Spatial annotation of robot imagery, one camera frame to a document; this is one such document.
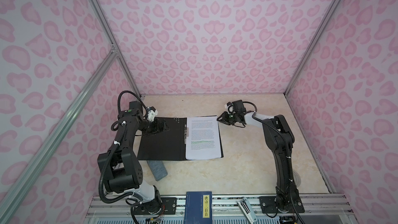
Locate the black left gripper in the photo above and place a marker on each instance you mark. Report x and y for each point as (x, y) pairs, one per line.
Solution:
(156, 129)

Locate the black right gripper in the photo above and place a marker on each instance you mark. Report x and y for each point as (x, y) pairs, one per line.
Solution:
(225, 118)

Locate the teal folder with black inside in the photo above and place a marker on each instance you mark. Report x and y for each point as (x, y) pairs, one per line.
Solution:
(165, 146)

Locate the printed paper sheet bottom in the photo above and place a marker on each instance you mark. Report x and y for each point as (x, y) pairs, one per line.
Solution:
(203, 138)

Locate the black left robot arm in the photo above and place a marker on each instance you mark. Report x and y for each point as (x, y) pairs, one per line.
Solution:
(121, 175)

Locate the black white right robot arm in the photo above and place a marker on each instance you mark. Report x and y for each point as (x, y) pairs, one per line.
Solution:
(279, 139)

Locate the grey sponge eraser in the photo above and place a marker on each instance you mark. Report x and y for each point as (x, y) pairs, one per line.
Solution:
(158, 169)

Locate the blue book yellow label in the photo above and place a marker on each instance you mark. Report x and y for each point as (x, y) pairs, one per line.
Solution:
(198, 207)

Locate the white tape roll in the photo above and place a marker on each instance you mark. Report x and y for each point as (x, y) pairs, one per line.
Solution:
(297, 178)

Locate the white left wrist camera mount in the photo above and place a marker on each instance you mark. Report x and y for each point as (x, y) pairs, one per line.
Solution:
(151, 114)

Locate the white clip on rail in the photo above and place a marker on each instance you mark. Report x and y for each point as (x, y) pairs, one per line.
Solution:
(247, 210)

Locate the aluminium frame post left rear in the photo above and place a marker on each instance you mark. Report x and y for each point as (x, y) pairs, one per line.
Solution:
(99, 13)

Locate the aluminium frame post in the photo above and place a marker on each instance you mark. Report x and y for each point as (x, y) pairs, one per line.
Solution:
(99, 13)
(325, 21)

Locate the aluminium diagonal frame bar left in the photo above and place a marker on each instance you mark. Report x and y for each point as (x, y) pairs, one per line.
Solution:
(32, 171)

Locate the aluminium frame post right rear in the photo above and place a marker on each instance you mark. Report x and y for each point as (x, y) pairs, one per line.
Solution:
(325, 21)

